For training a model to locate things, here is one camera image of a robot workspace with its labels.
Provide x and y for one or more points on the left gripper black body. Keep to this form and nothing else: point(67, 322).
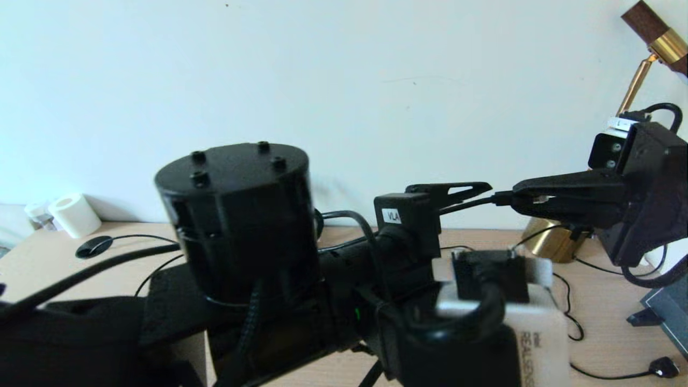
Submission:
point(414, 231)

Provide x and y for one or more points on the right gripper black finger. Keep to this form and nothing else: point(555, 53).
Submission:
point(586, 214)
point(580, 185)

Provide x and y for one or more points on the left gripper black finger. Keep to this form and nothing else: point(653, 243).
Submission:
point(430, 189)

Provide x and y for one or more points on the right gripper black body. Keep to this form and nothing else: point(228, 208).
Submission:
point(656, 193)

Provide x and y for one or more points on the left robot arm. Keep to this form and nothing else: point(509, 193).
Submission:
point(242, 226)

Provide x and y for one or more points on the black clip on lamp base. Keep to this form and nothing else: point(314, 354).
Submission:
point(578, 232)

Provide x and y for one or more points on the black clip stand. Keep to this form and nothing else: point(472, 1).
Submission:
point(642, 318)

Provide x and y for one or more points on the brass desk lamp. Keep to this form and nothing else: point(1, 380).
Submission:
point(669, 45)

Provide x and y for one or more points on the white toilet paper roll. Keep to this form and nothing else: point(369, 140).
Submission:
point(75, 215)

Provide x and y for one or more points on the small clear jar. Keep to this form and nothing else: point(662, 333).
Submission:
point(37, 212)

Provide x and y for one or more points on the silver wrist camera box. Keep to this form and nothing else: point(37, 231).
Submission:
point(607, 150)

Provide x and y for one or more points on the dark metal camera bracket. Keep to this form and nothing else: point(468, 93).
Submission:
point(489, 274)

